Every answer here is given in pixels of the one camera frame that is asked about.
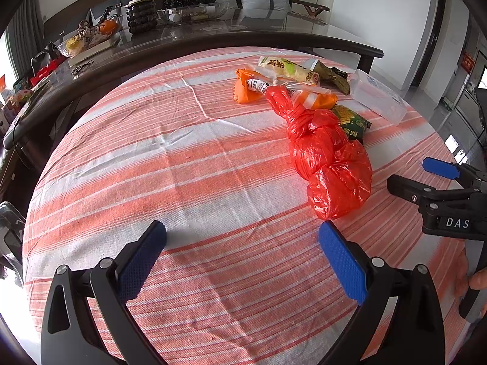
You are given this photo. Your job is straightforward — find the yellow snack packet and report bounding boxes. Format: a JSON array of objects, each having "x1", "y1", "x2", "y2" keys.
[{"x1": 258, "y1": 56, "x2": 321, "y2": 85}]

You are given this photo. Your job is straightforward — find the green snack packet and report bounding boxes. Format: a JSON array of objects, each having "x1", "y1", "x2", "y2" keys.
[{"x1": 330, "y1": 104, "x2": 372, "y2": 145}]

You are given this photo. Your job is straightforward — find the transparent plastic chair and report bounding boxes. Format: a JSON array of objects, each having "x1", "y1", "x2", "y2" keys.
[{"x1": 0, "y1": 201, "x2": 27, "y2": 286}]

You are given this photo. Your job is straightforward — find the kitchen sliding door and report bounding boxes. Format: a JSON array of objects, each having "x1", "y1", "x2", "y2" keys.
[{"x1": 445, "y1": 46, "x2": 487, "y2": 137}]

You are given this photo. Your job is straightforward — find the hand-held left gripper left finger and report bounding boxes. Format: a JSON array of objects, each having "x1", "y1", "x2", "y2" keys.
[{"x1": 40, "y1": 220, "x2": 168, "y2": 365}]

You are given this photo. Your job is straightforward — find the orange striped tablecloth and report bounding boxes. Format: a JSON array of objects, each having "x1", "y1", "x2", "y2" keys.
[{"x1": 22, "y1": 47, "x2": 470, "y2": 365}]

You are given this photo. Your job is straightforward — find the grey curtain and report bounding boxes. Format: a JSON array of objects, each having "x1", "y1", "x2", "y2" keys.
[{"x1": 8, "y1": 0, "x2": 46, "y2": 77}]

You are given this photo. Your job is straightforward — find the dark wooden door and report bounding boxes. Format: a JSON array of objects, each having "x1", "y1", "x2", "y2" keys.
[{"x1": 413, "y1": 0, "x2": 446, "y2": 88}]

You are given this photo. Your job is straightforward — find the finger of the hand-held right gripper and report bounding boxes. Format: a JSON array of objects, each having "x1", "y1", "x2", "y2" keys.
[
  {"x1": 387, "y1": 174, "x2": 487, "y2": 217},
  {"x1": 422, "y1": 157, "x2": 487, "y2": 189}
]

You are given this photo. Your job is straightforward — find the large glass bowl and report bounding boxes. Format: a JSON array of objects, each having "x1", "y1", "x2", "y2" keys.
[{"x1": 156, "y1": 0, "x2": 229, "y2": 26}]

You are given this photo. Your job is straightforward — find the red wall poster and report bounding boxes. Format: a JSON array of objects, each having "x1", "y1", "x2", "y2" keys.
[{"x1": 458, "y1": 51, "x2": 475, "y2": 75}]

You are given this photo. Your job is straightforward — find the glass fruit bowl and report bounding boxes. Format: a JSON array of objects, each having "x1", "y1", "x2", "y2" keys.
[{"x1": 56, "y1": 5, "x2": 124, "y2": 65}]

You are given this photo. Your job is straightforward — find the white orange plastic wrapper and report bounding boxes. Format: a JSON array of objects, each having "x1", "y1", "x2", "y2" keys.
[{"x1": 245, "y1": 77, "x2": 339, "y2": 112}]

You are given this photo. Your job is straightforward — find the orange snack packet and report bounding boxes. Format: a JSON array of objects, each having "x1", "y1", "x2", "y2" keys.
[{"x1": 230, "y1": 68, "x2": 269, "y2": 104}]

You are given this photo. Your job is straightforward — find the red box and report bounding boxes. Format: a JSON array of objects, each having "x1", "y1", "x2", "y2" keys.
[{"x1": 30, "y1": 64, "x2": 58, "y2": 84}]

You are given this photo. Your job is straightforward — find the dark green wrapper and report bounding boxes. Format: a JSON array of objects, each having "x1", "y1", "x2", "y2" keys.
[{"x1": 310, "y1": 66, "x2": 351, "y2": 96}]

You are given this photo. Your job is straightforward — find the dark ribbed vase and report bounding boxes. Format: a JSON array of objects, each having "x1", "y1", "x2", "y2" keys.
[{"x1": 125, "y1": 0, "x2": 158, "y2": 34}]

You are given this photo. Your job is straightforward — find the dark wooden coffee table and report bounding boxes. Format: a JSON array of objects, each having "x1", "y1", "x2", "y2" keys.
[{"x1": 3, "y1": 8, "x2": 385, "y2": 153}]

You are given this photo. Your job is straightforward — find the clear plastic box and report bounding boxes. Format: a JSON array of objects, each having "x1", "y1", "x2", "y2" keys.
[{"x1": 349, "y1": 69, "x2": 408, "y2": 126}]

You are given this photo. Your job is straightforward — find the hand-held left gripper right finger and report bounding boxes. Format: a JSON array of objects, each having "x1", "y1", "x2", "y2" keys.
[{"x1": 317, "y1": 221, "x2": 446, "y2": 365}]

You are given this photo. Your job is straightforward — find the dark wooden sofa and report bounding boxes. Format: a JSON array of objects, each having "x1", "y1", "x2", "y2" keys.
[{"x1": 42, "y1": 0, "x2": 331, "y2": 46}]

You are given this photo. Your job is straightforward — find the red plastic bag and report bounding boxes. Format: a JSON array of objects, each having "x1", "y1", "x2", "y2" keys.
[{"x1": 265, "y1": 85, "x2": 373, "y2": 221}]

